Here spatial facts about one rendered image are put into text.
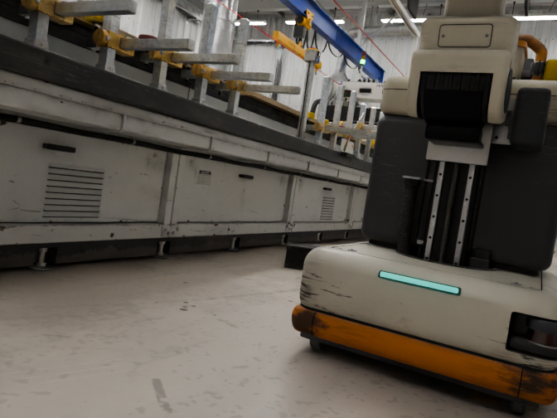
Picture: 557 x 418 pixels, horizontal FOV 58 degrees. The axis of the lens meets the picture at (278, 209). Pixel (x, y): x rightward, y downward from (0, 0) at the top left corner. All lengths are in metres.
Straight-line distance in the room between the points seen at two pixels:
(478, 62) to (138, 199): 1.51
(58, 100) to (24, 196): 0.40
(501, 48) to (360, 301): 0.68
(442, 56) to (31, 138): 1.32
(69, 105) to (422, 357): 1.23
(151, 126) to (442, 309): 1.23
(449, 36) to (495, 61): 0.14
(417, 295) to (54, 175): 1.32
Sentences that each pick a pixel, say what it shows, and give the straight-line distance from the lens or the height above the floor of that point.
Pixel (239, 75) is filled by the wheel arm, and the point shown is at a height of 0.83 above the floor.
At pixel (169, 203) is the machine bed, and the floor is 0.26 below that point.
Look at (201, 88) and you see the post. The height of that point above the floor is 0.76.
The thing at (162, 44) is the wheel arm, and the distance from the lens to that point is 1.66.
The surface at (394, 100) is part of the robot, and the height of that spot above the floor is 0.73.
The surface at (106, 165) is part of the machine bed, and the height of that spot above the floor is 0.40.
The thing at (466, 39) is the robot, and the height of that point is 0.83.
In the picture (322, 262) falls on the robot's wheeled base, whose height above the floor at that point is 0.25.
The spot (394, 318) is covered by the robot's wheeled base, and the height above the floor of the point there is 0.15.
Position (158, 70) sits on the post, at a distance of 1.93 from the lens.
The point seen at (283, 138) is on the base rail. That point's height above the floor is 0.67.
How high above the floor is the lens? 0.43
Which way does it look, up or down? 3 degrees down
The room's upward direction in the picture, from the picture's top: 8 degrees clockwise
